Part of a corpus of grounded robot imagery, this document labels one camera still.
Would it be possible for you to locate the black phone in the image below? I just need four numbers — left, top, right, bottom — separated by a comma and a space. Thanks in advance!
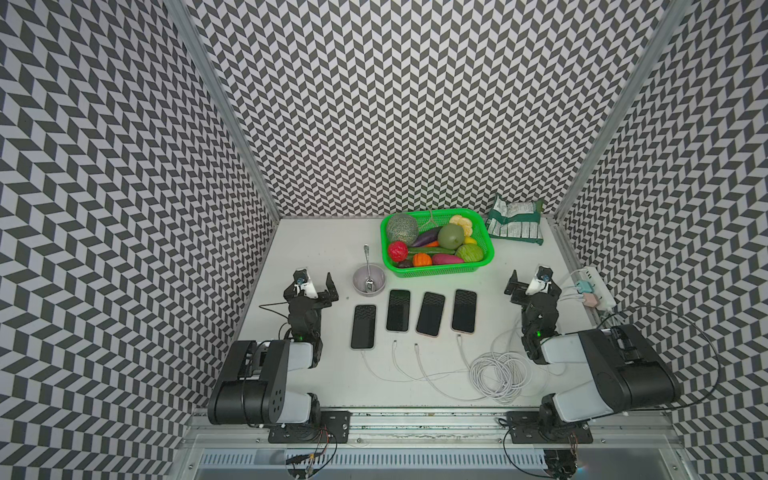
416, 292, 445, 338
451, 289, 477, 334
350, 305, 377, 350
386, 289, 411, 332

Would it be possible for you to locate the white charging cable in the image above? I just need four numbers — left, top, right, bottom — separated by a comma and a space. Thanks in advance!
359, 333, 487, 403

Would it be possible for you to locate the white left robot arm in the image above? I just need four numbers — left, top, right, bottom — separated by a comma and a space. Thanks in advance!
207, 269, 339, 430

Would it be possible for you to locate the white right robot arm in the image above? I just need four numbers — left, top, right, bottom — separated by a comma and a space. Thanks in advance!
305, 278, 681, 423

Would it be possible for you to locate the light green toy gourd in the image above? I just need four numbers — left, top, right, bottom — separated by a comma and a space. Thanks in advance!
455, 243, 485, 263

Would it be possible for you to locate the white power strip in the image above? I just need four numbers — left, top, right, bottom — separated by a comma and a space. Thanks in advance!
580, 266, 617, 311

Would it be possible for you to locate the green white snack bag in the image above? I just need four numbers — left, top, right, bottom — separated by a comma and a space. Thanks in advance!
486, 195, 545, 245

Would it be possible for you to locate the green toy apple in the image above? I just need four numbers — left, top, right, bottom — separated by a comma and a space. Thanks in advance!
437, 223, 465, 250

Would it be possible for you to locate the red toy fruit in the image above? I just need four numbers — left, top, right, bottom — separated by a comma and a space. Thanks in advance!
387, 240, 409, 264

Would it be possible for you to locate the magenta toy sweet potato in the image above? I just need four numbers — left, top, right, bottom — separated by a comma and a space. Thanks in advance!
431, 253, 464, 265

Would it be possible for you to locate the green toy cucumber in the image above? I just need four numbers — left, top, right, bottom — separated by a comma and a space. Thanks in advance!
408, 246, 455, 255

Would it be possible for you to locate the orange toy pumpkin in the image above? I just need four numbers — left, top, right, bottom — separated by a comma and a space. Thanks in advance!
412, 252, 433, 268

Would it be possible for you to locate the purple toy eggplant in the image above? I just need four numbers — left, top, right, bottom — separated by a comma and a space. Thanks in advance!
411, 227, 441, 248

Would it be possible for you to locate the green netted melon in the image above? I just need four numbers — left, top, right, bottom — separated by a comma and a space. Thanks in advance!
385, 213, 419, 246

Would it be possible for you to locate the green plastic basket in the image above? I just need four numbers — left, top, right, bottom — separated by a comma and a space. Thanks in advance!
380, 208, 495, 278

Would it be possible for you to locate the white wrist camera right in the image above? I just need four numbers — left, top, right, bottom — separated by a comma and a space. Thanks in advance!
526, 265, 553, 296

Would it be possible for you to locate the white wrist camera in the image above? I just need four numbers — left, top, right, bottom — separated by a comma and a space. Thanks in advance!
293, 268, 318, 299
526, 265, 553, 296

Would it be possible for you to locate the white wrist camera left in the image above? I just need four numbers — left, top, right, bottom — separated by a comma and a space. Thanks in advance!
293, 268, 318, 299

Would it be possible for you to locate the coiled white cable bundle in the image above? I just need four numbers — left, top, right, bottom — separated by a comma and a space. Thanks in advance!
467, 350, 536, 404

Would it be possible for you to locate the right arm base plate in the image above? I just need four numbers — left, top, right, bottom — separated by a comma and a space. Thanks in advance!
505, 411, 594, 445

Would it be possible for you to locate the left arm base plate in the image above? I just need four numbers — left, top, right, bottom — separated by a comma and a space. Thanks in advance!
268, 410, 352, 444

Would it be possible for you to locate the aluminium front rail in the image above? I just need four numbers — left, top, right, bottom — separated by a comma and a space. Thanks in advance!
180, 407, 683, 450

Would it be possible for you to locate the aluminium corner post right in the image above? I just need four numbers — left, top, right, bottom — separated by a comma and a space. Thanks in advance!
554, 0, 692, 223

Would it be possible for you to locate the aluminium corner post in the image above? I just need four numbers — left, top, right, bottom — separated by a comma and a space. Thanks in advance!
164, 0, 281, 221
554, 0, 692, 223

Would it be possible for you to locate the aluminium corner post left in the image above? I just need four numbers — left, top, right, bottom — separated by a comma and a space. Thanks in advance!
164, 0, 281, 221

